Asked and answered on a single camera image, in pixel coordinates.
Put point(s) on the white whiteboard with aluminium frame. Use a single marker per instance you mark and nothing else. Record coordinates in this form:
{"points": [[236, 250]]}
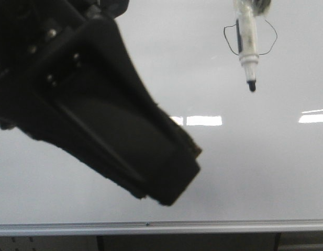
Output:
{"points": [[262, 158]]}

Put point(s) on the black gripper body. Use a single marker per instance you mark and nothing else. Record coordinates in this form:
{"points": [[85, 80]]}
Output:
{"points": [[28, 31]]}

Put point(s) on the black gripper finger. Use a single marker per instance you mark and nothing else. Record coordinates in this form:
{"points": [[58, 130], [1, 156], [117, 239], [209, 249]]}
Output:
{"points": [[104, 116]]}

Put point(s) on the white whiteboard marker black tip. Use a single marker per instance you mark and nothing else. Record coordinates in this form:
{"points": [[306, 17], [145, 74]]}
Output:
{"points": [[247, 40]]}

